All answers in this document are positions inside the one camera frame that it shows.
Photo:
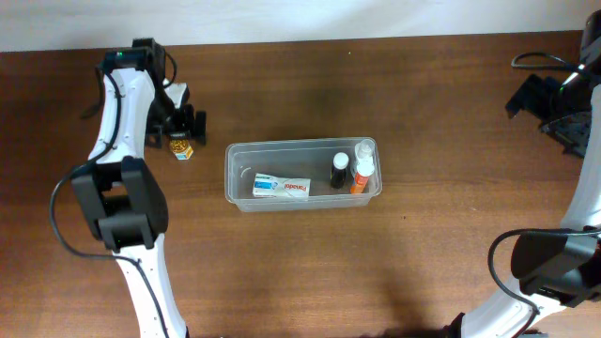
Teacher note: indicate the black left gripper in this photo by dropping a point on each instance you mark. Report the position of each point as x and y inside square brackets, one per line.
[177, 121]

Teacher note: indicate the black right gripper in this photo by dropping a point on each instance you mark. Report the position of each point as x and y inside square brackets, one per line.
[548, 105]

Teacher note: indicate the small gold-lidded balm jar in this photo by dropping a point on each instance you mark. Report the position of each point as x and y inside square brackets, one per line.
[181, 148]

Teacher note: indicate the white Panadol medicine box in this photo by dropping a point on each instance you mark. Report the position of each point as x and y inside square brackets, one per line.
[269, 186]

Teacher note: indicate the dark syrup bottle white cap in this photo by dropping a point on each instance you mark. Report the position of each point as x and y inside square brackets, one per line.
[340, 163]

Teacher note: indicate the white plastic bottle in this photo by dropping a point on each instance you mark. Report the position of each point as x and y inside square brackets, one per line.
[363, 152]

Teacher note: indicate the orange tube with white cap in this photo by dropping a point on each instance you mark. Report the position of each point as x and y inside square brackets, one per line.
[364, 169]

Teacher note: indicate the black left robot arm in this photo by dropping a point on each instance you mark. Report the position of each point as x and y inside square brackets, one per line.
[122, 202]

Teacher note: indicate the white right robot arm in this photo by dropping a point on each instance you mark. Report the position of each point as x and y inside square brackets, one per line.
[540, 272]

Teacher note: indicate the clear plastic container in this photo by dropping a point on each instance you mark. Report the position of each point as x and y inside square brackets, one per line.
[310, 158]

